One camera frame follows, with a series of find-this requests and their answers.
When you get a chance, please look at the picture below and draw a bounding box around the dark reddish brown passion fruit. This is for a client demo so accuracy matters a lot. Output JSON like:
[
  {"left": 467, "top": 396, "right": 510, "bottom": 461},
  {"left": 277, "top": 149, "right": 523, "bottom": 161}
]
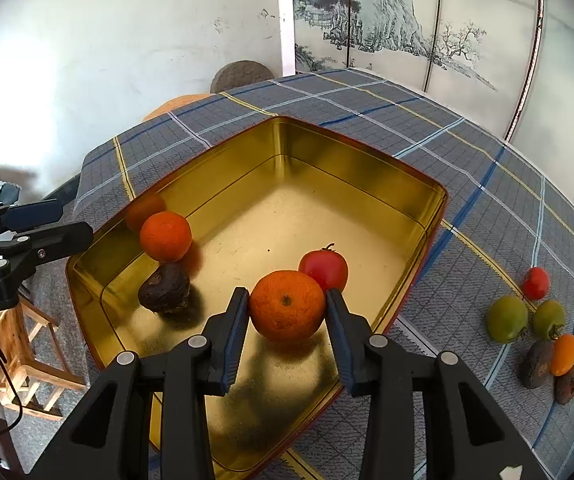
[{"left": 554, "top": 365, "right": 574, "bottom": 405}]

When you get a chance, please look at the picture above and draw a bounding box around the textured orange mandarin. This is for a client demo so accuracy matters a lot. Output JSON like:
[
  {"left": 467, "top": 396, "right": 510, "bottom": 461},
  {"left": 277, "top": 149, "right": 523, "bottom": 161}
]
[{"left": 249, "top": 270, "right": 325, "bottom": 342}]

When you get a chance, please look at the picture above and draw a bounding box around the red tomato with stem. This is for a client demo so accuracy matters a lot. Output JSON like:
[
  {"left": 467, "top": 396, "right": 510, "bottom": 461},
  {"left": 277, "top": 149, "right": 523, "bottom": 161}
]
[{"left": 298, "top": 243, "right": 349, "bottom": 292}]

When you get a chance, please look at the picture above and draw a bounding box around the wooden stool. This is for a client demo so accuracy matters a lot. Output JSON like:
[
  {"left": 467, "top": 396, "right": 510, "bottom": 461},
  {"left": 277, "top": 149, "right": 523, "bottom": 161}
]
[{"left": 0, "top": 297, "right": 86, "bottom": 422}]

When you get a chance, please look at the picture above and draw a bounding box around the large green tomato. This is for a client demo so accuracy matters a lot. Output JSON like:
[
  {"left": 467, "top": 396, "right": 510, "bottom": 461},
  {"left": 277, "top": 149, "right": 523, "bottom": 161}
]
[{"left": 486, "top": 295, "right": 528, "bottom": 344}]

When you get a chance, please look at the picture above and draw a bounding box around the orange mandarin in tin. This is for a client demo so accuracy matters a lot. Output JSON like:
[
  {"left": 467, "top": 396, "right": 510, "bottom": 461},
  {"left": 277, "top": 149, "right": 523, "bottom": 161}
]
[{"left": 139, "top": 210, "right": 193, "bottom": 263}]

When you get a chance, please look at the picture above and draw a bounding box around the dark wrinkled fruit in tin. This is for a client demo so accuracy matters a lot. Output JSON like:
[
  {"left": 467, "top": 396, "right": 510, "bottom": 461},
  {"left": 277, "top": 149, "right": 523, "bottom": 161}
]
[{"left": 137, "top": 262, "right": 191, "bottom": 315}]

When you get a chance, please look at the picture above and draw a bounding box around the smooth orange fruit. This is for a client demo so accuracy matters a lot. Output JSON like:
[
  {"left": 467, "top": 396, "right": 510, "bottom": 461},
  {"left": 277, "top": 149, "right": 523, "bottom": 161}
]
[{"left": 550, "top": 334, "right": 574, "bottom": 377}]

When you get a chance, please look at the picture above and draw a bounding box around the small red tomato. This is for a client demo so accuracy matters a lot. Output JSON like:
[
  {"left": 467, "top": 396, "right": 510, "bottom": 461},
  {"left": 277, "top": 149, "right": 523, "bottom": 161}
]
[{"left": 520, "top": 266, "right": 551, "bottom": 301}]

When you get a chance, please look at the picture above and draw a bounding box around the orange round stool seat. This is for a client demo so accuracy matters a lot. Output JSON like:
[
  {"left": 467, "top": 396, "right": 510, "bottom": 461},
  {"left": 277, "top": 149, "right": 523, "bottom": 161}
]
[{"left": 142, "top": 93, "right": 211, "bottom": 122}]

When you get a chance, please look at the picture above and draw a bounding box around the gold toffee tin red outside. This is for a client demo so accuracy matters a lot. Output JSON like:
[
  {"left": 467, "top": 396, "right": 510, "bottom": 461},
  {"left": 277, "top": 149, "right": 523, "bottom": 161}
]
[{"left": 66, "top": 117, "right": 448, "bottom": 479}]

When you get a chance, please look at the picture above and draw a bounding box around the round brown woven cushion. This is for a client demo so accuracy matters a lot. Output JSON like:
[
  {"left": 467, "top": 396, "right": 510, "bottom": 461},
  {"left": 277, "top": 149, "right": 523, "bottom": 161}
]
[{"left": 210, "top": 60, "right": 274, "bottom": 93}]

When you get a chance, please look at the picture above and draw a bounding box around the painted landscape folding screen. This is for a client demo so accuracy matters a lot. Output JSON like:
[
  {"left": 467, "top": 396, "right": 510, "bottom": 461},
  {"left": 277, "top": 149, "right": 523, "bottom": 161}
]
[{"left": 293, "top": 0, "right": 574, "bottom": 203}]

